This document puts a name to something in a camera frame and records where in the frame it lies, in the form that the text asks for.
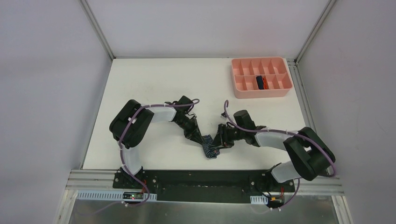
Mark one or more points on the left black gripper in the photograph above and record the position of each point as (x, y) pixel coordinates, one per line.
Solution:
(194, 134)

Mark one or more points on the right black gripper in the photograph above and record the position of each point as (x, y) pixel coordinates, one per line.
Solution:
(223, 137)

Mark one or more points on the striped blue underwear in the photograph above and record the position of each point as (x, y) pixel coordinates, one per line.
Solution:
(210, 151)

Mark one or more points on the navy orange underwear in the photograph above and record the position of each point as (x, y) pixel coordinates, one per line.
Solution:
(261, 82)

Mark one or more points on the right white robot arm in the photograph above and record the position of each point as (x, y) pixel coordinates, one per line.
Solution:
(309, 155)

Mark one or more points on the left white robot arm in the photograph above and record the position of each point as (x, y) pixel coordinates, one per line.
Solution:
(131, 123)

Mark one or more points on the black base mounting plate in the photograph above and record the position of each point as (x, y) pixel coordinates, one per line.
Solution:
(208, 186)

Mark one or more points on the pink divided organizer tray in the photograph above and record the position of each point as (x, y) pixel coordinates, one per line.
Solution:
(275, 70)

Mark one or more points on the right white cable duct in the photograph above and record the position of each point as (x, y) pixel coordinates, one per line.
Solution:
(259, 200)

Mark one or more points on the white cable duct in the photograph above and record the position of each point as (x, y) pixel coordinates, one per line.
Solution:
(259, 200)
(127, 196)

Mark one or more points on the left white cable duct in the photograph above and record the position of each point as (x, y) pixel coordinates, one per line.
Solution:
(127, 196)

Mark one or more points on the aluminium frame rail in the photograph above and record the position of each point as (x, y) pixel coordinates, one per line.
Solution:
(103, 180)

